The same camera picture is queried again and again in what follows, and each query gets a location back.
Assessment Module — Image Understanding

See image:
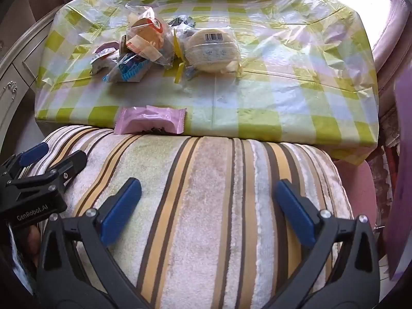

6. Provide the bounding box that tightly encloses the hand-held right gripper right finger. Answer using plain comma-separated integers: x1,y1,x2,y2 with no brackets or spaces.
262,179,380,309

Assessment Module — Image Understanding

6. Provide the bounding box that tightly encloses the silver blue snack packet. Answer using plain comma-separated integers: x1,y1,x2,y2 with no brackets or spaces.
168,15,196,29

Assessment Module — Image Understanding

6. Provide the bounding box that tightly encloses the striped plush towel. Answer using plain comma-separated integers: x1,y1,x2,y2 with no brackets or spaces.
24,125,355,309

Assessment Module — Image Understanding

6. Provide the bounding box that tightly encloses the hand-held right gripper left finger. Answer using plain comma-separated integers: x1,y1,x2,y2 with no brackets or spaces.
35,178,152,309

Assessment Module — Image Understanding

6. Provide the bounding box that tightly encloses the green checked plastic tablecloth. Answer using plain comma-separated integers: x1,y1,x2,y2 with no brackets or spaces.
34,0,380,165

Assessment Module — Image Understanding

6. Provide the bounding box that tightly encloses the round white bun packet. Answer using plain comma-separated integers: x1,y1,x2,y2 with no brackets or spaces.
175,26,242,74

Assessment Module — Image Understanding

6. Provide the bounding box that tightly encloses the clear bread packet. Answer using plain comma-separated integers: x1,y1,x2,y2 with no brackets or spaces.
125,4,176,68

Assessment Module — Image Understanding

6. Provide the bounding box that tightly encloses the pink stool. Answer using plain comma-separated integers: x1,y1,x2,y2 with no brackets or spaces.
335,159,379,229

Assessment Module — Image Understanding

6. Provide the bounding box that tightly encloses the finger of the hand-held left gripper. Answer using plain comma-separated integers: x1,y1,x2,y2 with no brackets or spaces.
0,142,50,181
51,150,88,189

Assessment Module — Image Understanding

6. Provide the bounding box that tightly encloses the blue and white snack packet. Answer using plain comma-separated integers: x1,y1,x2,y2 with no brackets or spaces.
103,51,153,83

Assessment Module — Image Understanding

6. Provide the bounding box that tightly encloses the yellow strip snack packet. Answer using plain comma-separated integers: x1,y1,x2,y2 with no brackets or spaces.
173,34,187,84

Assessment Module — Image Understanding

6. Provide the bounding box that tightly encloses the person's left hand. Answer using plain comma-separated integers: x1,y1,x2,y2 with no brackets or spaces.
25,224,41,266

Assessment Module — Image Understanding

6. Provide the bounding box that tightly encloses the patterned pink curtain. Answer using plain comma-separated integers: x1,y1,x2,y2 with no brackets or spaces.
370,0,412,71

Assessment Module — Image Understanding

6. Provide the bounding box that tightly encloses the grey carved cabinet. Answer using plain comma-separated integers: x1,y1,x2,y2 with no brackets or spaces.
0,5,65,149

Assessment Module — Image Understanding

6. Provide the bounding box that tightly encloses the small pink white snack packet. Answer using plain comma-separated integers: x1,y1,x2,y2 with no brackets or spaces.
90,42,121,76

